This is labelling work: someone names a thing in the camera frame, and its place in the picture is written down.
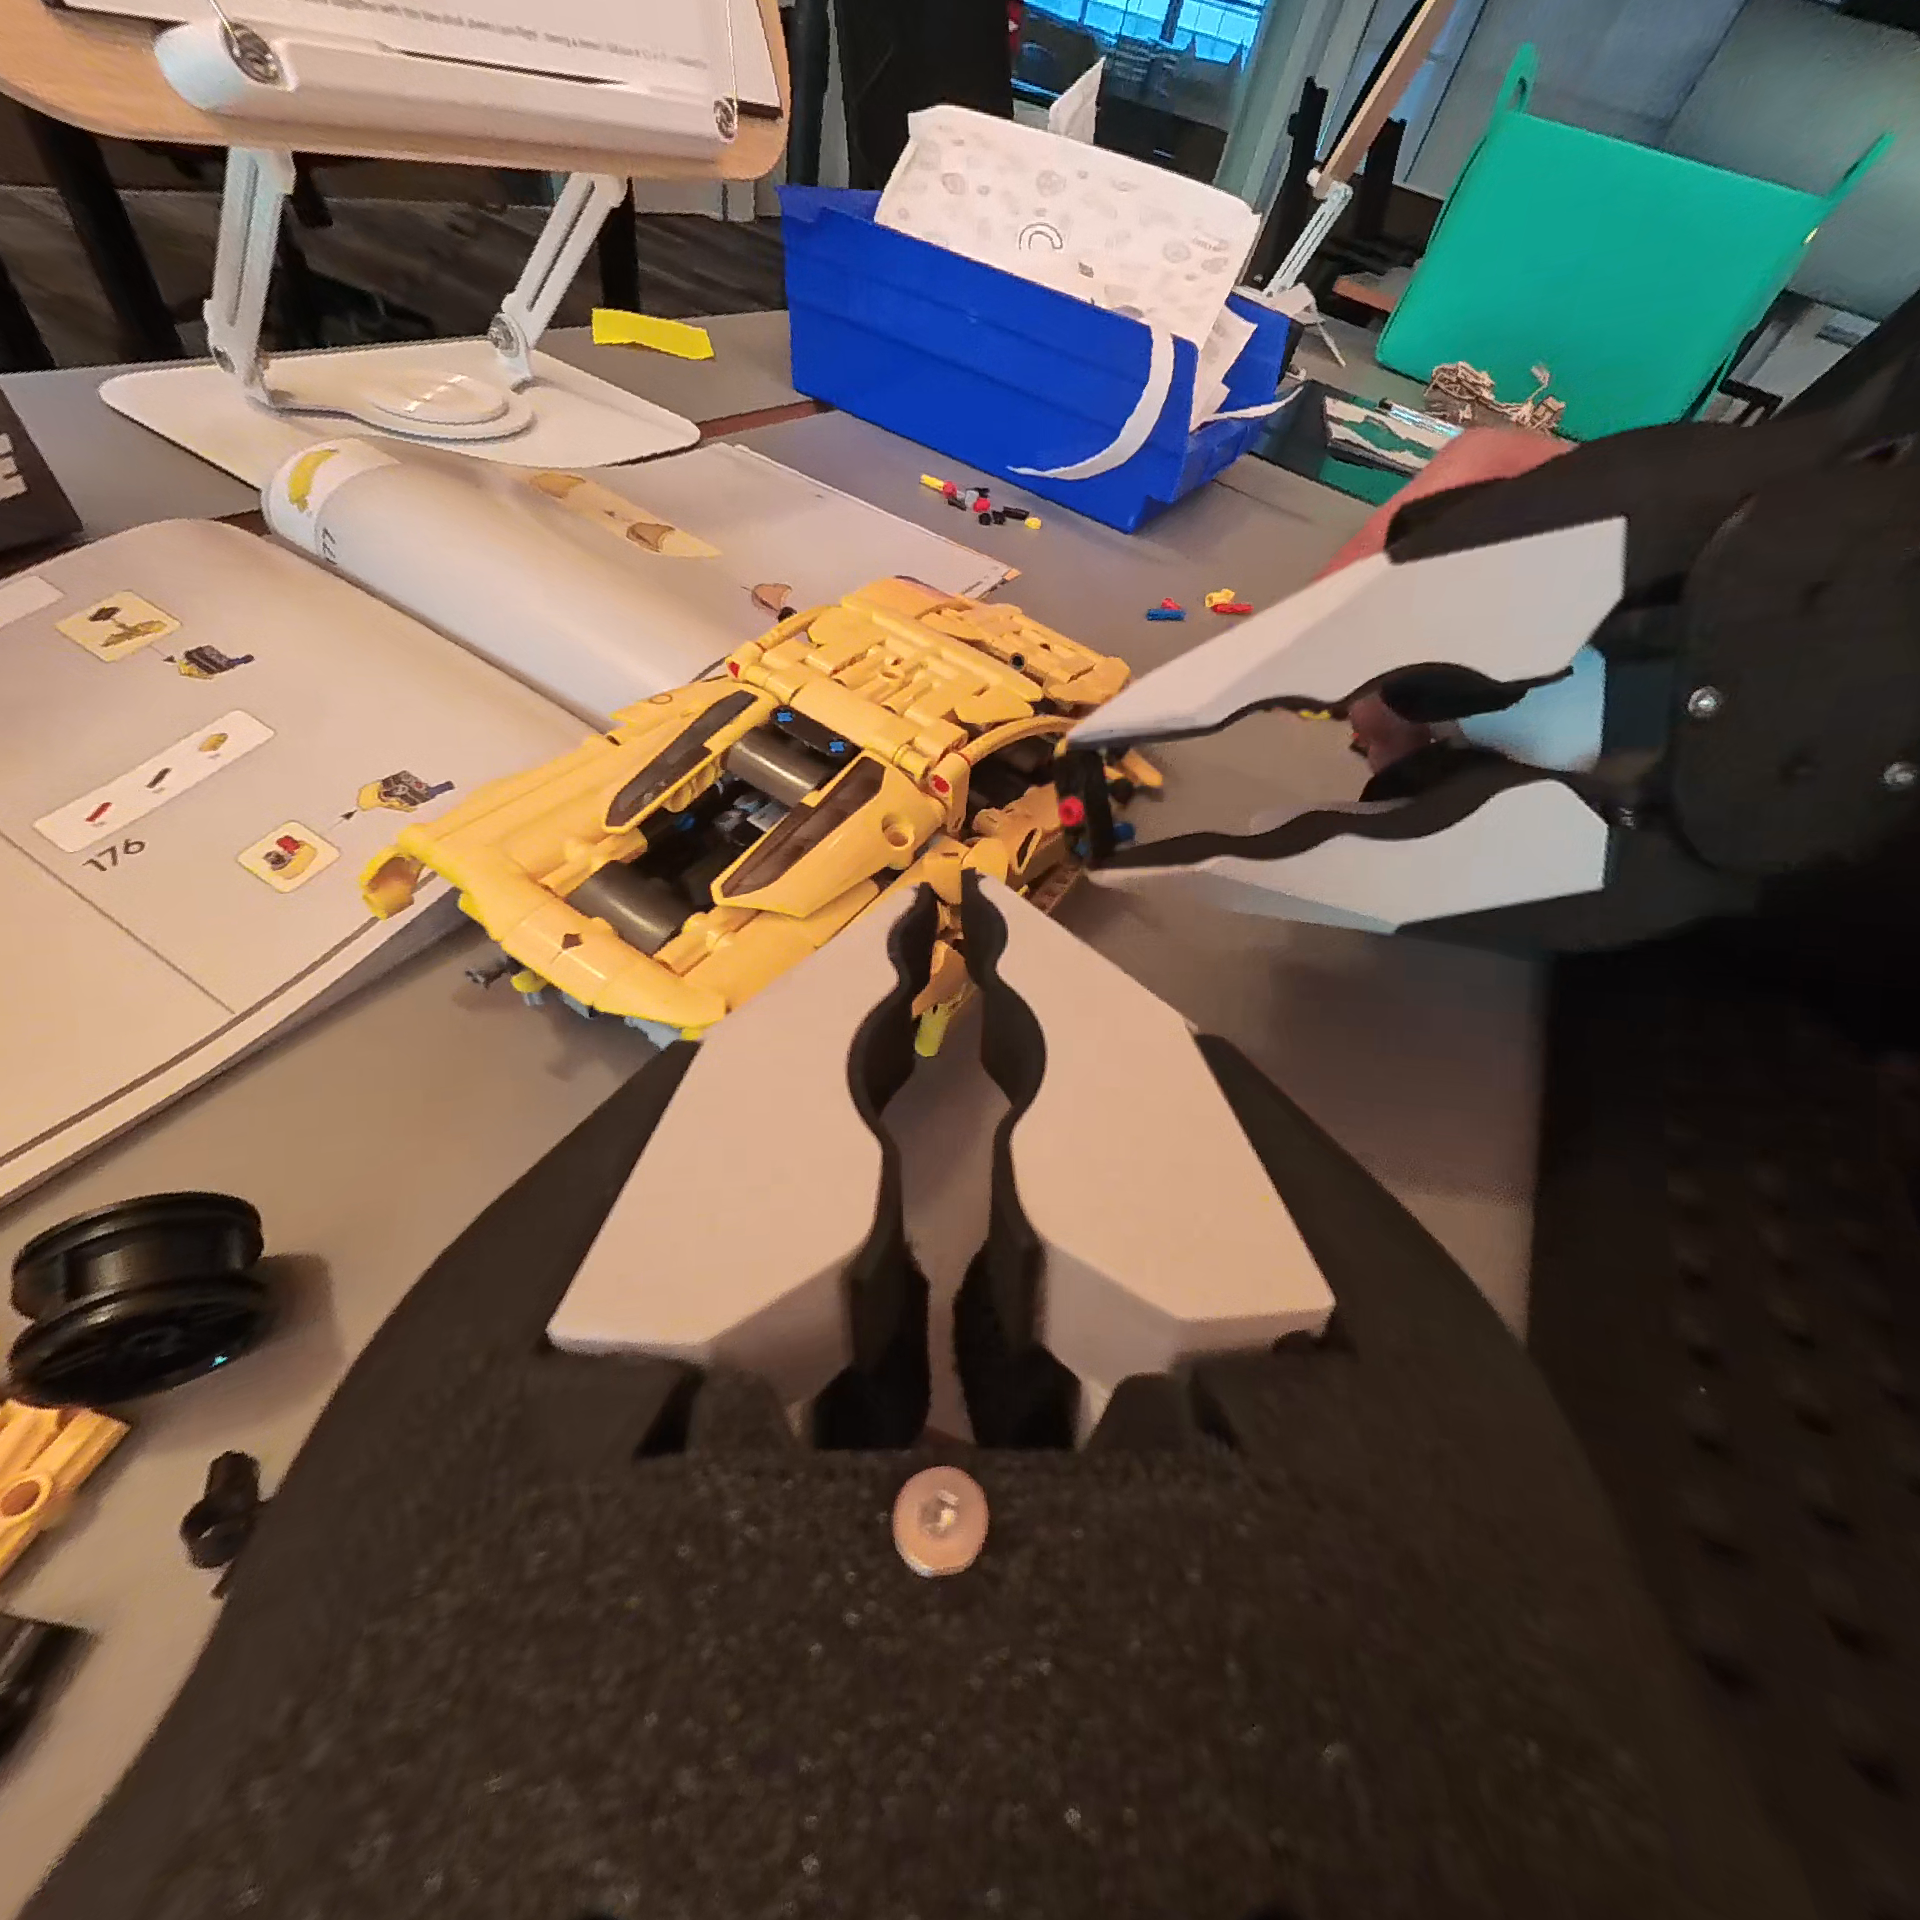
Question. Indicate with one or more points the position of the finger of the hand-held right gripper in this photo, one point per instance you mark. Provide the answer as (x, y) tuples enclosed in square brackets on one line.
[(1441, 863), (1424, 616)]

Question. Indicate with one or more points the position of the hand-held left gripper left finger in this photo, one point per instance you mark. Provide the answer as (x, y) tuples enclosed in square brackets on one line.
[(704, 1201)]

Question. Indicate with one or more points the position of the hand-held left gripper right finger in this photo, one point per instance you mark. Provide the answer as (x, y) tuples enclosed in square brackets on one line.
[(1184, 1201)]

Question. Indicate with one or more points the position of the yellow toy brick car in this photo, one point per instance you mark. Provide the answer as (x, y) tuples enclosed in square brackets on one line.
[(629, 855)]

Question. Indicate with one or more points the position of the black brick beam piece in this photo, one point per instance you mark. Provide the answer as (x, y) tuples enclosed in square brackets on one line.
[(1083, 839)]

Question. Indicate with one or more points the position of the instruction booklet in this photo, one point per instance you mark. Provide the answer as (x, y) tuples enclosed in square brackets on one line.
[(374, 630)]

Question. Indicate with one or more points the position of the pile of black brick parts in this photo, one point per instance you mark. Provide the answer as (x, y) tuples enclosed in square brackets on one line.
[(60, 1478)]

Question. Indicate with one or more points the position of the grey desk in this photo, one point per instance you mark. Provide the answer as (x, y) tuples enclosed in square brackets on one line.
[(1348, 1050)]

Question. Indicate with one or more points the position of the person's right hand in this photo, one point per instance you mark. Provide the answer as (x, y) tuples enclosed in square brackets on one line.
[(1477, 457)]

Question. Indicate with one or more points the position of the green cutting mat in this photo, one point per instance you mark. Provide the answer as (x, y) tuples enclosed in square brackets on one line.
[(1348, 480)]

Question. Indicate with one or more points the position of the white and green card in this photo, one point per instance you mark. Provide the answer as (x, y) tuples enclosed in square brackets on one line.
[(1387, 429)]

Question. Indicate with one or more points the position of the pile of mixed small bricks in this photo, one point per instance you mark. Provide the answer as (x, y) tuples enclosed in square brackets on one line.
[(1200, 605)]

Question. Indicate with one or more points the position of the wooden puzzle pieces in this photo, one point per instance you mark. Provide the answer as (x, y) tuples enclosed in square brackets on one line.
[(1483, 399)]

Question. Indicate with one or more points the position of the scattered black brick pins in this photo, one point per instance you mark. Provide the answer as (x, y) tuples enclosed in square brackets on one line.
[(996, 510)]

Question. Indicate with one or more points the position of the perforated grey panel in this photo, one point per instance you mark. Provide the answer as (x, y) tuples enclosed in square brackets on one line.
[(1724, 1349)]

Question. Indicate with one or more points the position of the white paper bag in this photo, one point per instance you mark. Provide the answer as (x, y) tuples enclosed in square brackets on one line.
[(1050, 194)]

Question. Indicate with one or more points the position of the blue storage bin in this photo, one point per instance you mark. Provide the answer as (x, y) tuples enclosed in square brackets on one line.
[(931, 346)]

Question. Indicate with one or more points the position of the black toy tyre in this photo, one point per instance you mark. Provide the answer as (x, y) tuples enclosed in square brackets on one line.
[(134, 1289)]

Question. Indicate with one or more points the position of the yellow paper note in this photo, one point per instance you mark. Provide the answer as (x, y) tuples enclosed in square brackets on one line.
[(652, 332)]

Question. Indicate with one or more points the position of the white sign stand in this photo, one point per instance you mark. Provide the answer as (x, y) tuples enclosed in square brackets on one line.
[(374, 399)]

